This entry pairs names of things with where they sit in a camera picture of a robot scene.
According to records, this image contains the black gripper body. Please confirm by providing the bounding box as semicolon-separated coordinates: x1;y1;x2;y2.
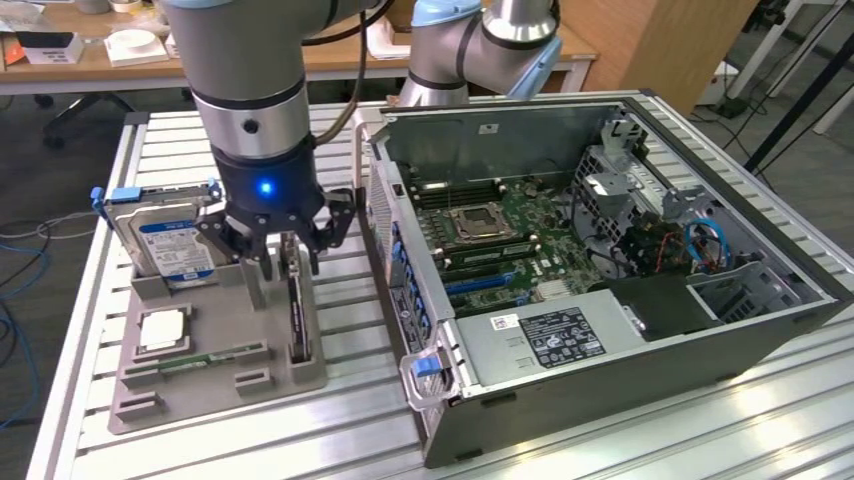
212;135;323;239

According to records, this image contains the black green graphics card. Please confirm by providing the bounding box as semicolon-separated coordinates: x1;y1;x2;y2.
276;230;314;365

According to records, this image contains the hard disk blue caddy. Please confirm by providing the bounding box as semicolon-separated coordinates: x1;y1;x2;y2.
91;177;228;291

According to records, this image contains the silver CPU socket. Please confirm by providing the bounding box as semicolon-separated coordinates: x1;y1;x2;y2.
447;202;513;244

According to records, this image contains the silver CPU chip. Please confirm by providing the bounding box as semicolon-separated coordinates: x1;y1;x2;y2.
138;309;190;351

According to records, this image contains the long black expansion slot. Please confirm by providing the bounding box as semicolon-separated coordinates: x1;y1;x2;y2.
441;262;509;284

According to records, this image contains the dark labelled RAM stick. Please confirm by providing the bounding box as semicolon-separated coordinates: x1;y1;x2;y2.
438;243;541;267

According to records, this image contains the blue expansion slot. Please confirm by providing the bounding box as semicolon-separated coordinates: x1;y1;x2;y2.
443;271;523;297

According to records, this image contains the green RAM stick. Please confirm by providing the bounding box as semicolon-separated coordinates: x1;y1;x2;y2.
126;348;263;376

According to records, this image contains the white pink paper stack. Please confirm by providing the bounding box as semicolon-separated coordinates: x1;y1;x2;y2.
366;20;414;62

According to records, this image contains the white round-topped box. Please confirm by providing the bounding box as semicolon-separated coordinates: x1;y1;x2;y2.
104;28;171;68

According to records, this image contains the black office chair base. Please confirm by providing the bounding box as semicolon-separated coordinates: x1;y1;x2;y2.
32;92;139;150

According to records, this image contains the green motherboard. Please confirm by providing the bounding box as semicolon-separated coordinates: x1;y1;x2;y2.
403;172;622;314

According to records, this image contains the blue case release latch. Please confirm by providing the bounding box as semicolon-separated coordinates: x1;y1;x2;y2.
412;355;447;381

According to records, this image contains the grey parts rack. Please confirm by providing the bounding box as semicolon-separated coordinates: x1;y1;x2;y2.
107;234;330;435

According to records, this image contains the silver finned chipset heatsink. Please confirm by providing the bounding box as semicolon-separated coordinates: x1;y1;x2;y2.
533;279;573;304

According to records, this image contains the grey power supply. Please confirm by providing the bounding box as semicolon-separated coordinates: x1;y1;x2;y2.
445;289;649;389

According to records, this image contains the brown cardboard box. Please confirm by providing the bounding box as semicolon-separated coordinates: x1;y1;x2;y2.
390;0;419;35

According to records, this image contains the white box black lid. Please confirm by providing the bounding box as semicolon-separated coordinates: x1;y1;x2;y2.
16;30;86;65

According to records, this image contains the perforated metal disk bay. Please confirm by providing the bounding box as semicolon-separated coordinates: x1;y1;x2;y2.
573;118;675;251

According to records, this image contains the orange box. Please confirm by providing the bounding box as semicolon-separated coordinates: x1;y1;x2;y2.
0;37;28;71

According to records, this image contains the clear plastic bag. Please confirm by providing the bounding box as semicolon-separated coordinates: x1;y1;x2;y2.
0;9;48;35

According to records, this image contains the black plastic cover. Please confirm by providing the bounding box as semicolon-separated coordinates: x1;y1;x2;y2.
603;273;726;342

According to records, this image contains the dark grey open PC case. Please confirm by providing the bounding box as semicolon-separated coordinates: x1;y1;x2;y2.
351;94;854;470

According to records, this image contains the white box red button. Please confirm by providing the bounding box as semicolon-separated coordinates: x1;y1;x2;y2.
693;59;743;109

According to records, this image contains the black power adapter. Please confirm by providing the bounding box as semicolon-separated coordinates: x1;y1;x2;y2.
714;97;754;120

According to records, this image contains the open grey disk bay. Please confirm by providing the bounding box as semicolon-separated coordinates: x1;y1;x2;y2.
685;259;813;326

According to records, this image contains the wooden cabinet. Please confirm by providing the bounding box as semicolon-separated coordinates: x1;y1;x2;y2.
558;0;762;109

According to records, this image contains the black stand pole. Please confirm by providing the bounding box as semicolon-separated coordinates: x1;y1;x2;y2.
742;29;854;174

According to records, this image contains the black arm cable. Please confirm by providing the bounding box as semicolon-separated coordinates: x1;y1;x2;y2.
299;9;375;149

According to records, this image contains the white floor cable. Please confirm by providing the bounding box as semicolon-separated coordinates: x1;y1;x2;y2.
0;209;102;241

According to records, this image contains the wooden desk white frame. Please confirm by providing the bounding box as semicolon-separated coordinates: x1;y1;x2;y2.
0;0;601;109

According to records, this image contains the thin black wire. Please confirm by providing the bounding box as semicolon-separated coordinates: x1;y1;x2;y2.
569;189;629;281

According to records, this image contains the blue floor cable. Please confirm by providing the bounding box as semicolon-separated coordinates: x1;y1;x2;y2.
0;238;54;431

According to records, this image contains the black wire bundle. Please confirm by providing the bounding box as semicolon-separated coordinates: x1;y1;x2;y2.
610;214;690;280

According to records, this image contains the thin red wire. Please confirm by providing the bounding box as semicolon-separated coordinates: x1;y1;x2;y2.
649;228;670;275

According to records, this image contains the blue data wire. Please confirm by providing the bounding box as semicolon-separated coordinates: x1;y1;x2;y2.
683;217;735;275

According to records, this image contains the white table frame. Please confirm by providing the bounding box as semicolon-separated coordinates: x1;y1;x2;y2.
723;0;854;136

